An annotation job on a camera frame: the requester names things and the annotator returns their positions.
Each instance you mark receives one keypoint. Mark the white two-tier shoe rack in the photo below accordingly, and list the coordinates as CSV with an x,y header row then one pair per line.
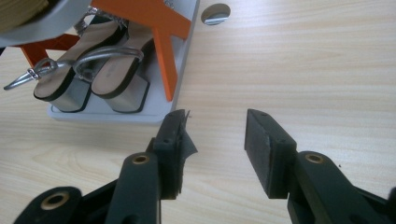
x,y
157,107

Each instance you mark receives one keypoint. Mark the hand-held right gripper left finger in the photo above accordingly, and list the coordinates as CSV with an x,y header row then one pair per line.
x,y
171,155

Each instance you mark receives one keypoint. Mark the tan suede boot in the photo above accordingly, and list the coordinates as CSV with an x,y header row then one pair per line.
x,y
18,12

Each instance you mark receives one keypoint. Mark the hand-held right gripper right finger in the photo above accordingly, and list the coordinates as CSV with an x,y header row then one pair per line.
x,y
271,155

